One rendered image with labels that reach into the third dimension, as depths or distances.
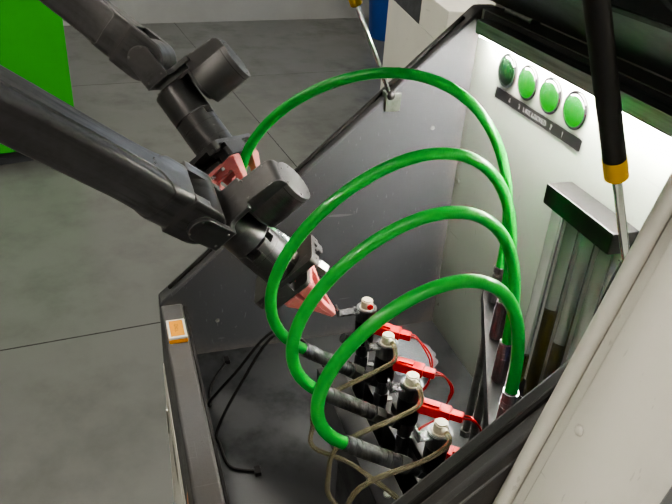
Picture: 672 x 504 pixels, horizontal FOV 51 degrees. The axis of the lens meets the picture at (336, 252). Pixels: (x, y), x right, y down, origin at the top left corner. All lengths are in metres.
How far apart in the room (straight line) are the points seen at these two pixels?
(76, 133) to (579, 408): 0.51
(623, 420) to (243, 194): 0.48
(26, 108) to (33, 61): 3.45
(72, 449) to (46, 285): 0.97
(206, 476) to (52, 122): 0.50
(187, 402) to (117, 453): 1.29
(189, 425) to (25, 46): 3.26
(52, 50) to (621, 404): 3.79
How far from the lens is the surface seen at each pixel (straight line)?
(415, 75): 0.90
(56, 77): 4.17
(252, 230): 0.86
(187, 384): 1.10
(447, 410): 0.86
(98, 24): 1.03
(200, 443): 1.01
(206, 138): 0.98
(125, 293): 3.03
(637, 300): 0.58
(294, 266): 0.89
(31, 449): 2.42
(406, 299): 0.66
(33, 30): 4.09
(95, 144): 0.72
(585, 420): 0.62
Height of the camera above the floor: 1.67
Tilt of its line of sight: 30 degrees down
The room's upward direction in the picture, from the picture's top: 4 degrees clockwise
